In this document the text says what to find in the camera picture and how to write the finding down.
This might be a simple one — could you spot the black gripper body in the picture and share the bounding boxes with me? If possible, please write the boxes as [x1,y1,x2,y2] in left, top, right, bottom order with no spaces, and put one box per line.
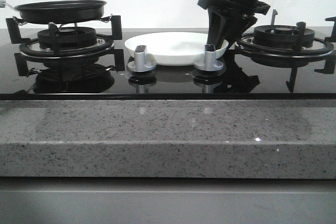
[197,0,270,16]

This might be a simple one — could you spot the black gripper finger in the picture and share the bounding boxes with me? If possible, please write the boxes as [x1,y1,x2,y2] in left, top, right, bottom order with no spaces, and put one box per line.
[223,15,258,49]
[207,11,242,47]

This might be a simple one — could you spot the white round plate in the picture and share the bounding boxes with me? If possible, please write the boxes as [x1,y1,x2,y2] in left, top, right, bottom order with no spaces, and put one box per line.
[125,32,228,66]

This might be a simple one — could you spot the black frying pan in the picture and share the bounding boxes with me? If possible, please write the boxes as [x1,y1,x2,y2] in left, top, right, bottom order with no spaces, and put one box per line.
[14,0,107,24]

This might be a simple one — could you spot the right black burner head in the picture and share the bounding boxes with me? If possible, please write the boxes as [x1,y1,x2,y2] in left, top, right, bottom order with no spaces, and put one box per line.
[253,25,316,47]

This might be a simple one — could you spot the black burner head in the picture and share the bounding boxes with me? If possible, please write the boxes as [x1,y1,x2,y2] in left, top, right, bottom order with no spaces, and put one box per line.
[37,27,97,50]
[253,25,316,47]

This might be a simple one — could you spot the right black burner pan support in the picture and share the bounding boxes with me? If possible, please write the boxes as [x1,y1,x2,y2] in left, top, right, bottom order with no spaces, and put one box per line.
[235,9,335,93]

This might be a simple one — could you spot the black burner pan support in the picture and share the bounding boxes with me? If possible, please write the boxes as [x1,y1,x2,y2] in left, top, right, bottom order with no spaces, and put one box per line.
[6,15,125,76]
[235,9,335,93]

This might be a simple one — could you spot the right silver stove knob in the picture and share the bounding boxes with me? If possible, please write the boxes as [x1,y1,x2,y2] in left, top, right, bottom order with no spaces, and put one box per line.
[194,44,224,72]

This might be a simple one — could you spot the silver stove knob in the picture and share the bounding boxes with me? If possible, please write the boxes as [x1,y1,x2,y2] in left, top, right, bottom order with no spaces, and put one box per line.
[127,45,156,73]
[194,44,224,72]

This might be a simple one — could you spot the left silver stove knob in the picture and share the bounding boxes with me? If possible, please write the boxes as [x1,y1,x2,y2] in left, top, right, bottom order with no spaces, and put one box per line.
[127,45,156,73]

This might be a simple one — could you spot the left black burner pan support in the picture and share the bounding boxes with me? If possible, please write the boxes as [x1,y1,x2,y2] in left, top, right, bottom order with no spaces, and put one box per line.
[6,15,125,76]

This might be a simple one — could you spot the left black burner head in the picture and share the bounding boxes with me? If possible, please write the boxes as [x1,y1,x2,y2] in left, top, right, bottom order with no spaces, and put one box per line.
[37,27,97,50]

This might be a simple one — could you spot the black glass gas cooktop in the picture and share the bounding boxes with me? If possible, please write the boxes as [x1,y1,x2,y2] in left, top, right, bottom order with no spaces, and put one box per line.
[1,29,335,100]

